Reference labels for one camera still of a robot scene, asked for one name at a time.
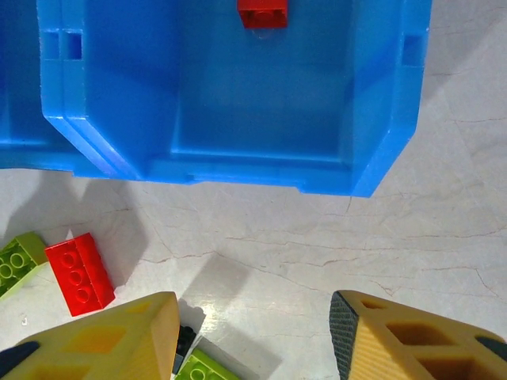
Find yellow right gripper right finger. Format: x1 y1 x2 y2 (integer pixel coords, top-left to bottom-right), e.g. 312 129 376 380
329 290 507 380

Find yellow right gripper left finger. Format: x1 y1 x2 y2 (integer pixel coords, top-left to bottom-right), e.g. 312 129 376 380
0 291 181 380

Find red lego brick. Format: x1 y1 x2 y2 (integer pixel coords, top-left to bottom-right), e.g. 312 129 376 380
44 232 116 317
236 0 289 31

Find lime green lego brick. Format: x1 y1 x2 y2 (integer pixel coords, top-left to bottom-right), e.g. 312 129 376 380
173 336 254 380
0 232 48 301

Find black lego brick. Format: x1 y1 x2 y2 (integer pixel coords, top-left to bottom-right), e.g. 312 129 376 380
173 324 199 367

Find blue plastic bin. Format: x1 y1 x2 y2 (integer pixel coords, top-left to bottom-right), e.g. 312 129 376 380
0 0 118 178
36 0 433 198

